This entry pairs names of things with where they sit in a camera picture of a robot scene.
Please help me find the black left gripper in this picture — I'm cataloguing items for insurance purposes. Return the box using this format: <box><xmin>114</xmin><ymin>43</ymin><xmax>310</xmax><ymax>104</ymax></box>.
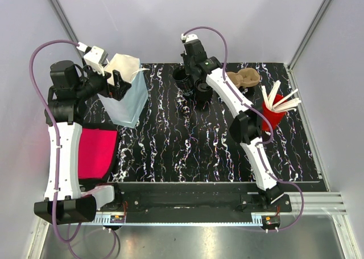
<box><xmin>75</xmin><ymin>63</ymin><xmax>131</xmax><ymax>101</ymax></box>

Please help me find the light blue paper bag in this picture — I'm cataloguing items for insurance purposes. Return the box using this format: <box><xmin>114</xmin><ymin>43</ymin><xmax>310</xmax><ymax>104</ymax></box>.
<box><xmin>99</xmin><ymin>54</ymin><xmax>148</xmax><ymax>128</ymax></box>

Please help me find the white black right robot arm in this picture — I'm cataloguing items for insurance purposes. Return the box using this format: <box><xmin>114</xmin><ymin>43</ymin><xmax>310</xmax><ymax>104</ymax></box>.
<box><xmin>181</xmin><ymin>34</ymin><xmax>283</xmax><ymax>212</ymax></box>

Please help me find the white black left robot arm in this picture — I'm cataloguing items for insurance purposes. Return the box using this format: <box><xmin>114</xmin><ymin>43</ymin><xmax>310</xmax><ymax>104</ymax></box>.
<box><xmin>34</xmin><ymin>60</ymin><xmax>123</xmax><ymax>225</ymax></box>

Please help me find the black coffee cup with lid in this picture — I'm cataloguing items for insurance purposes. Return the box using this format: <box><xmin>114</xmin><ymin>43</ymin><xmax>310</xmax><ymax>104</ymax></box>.
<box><xmin>195</xmin><ymin>80</ymin><xmax>213</xmax><ymax>102</ymax></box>

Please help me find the pink cloth on black pad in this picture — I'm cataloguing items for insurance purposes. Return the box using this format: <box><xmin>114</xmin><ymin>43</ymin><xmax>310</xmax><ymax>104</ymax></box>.
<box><xmin>78</xmin><ymin>124</ymin><xmax>119</xmax><ymax>185</ymax></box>

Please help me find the white wrapped straw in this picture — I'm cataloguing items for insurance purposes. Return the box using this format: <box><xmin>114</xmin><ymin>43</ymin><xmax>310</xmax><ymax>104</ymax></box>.
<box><xmin>272</xmin><ymin>88</ymin><xmax>299</xmax><ymax>109</ymax></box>
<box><xmin>273</xmin><ymin>98</ymin><xmax>301</xmax><ymax>113</ymax></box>
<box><xmin>262</xmin><ymin>85</ymin><xmax>274</xmax><ymax>110</ymax></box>
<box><xmin>268</xmin><ymin>80</ymin><xmax>281</xmax><ymax>110</ymax></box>

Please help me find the red plastic cup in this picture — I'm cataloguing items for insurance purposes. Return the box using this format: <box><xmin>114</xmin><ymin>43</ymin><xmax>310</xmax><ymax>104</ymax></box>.
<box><xmin>262</xmin><ymin>94</ymin><xmax>286</xmax><ymax>132</ymax></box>

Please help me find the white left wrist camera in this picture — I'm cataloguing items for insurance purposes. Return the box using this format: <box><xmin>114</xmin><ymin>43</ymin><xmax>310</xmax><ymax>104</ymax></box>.
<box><xmin>84</xmin><ymin>46</ymin><xmax>108</xmax><ymax>75</ymax></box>

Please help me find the aluminium frame post left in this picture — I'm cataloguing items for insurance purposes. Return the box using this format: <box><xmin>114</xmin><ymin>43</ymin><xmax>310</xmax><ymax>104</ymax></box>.
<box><xmin>48</xmin><ymin>0</ymin><xmax>79</xmax><ymax>43</ymax></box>

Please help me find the aluminium frame post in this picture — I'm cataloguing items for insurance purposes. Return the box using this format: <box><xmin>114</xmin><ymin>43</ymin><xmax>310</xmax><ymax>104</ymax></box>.
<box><xmin>287</xmin><ymin>0</ymin><xmax>334</xmax><ymax>70</ymax></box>
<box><xmin>48</xmin><ymin>0</ymin><xmax>79</xmax><ymax>43</ymax></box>

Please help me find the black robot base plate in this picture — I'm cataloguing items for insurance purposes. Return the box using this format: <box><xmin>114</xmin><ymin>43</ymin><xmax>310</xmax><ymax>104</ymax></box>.
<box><xmin>102</xmin><ymin>182</ymin><xmax>292</xmax><ymax>225</ymax></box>

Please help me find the aluminium frame post right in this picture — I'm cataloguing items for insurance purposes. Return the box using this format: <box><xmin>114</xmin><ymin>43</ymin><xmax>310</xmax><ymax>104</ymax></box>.
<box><xmin>287</xmin><ymin>0</ymin><xmax>334</xmax><ymax>70</ymax></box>

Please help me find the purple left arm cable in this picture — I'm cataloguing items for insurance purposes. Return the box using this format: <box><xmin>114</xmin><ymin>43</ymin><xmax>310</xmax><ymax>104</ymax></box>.
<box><xmin>30</xmin><ymin>39</ymin><xmax>122</xmax><ymax>259</ymax></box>

